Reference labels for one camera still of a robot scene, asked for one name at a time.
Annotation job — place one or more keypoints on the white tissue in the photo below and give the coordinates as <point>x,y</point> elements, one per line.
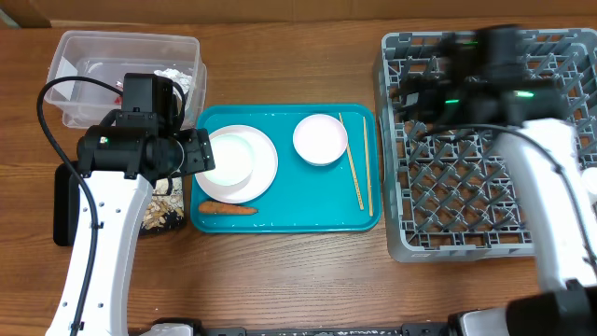
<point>182,79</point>

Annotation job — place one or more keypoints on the right wooden chopstick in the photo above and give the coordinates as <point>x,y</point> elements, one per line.
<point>367,161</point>

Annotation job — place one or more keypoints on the white cup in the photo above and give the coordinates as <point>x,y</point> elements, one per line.
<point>589,180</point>

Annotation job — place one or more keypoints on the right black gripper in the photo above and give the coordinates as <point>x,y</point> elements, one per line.
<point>430,90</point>

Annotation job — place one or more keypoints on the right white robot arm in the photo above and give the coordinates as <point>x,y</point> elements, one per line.
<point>538,146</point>

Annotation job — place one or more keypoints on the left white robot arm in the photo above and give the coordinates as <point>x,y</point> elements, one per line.
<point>118,168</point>

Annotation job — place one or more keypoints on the orange carrot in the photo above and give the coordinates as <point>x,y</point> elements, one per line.
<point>217,208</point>

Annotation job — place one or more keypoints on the food scraps and rice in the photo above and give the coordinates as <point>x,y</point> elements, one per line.
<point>166,211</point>

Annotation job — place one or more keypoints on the left wooden chopstick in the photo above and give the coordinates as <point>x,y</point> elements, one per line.
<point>353,171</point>

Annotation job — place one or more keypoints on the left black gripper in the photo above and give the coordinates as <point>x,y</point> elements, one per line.
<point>200,155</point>

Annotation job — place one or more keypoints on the wooden chopstick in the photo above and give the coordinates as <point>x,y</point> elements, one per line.
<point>353,171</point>
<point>367,161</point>

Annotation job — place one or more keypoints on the black waste tray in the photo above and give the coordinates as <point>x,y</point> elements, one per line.
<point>66,207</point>

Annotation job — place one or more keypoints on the teal serving tray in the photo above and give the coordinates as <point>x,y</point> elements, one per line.
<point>302,197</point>

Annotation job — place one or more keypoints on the clear plastic bin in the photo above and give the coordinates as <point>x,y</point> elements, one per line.
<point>108,57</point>

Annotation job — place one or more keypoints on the cream bowl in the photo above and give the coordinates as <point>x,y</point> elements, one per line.
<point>234,160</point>

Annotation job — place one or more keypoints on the grey dishwasher rack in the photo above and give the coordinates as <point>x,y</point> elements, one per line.
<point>449,197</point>

